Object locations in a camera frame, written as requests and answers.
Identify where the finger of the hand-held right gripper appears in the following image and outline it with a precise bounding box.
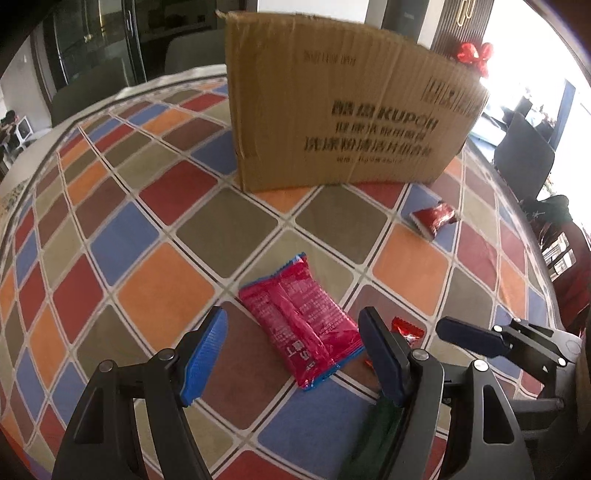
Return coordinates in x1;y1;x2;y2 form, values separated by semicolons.
435;316;509;359

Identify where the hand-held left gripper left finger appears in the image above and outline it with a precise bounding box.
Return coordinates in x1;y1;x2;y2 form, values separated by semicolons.
51;306;228;480

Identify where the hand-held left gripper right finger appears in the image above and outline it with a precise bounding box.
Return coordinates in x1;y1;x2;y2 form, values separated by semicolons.
358;307;540;480

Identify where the red candy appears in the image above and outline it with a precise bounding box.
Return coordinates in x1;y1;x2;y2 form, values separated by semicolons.
365;317;424;370

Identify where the dark green snack packet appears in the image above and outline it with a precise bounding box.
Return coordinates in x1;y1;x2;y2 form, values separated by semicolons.
355;396;408;480

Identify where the pink snack packet blue edge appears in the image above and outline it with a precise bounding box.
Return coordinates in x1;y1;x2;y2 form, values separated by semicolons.
238;252;365;391

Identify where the brown cardboard box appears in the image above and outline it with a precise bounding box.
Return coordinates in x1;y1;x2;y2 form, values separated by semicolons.
215;10;491;194

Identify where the red cloth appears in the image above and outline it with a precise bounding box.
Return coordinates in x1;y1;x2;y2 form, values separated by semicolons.
551;222;591;335

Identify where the dark red snack packet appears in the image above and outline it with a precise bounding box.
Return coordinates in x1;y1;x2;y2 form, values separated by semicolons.
409;202;461;241

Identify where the dark green cloth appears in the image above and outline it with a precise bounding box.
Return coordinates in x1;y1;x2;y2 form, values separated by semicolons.
526;194;574;245

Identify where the dark grey chair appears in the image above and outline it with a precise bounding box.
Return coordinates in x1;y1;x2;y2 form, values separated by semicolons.
493;112;556;200

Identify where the red bow decoration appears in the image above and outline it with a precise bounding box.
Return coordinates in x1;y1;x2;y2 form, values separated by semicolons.
456;42;494;78

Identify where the grey dining chair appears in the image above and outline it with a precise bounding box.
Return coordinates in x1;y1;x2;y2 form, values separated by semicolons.
165;29;228;75
50;82;118;126

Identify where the small white shelf unit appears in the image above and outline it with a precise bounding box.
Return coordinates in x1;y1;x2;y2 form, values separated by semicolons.
0;111;34;151

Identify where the black framed glass door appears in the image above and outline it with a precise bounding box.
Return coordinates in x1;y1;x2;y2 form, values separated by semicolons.
44;0;155;90

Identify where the dark slatted wall panel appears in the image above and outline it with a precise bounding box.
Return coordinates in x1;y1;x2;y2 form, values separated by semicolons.
431;0;491;57

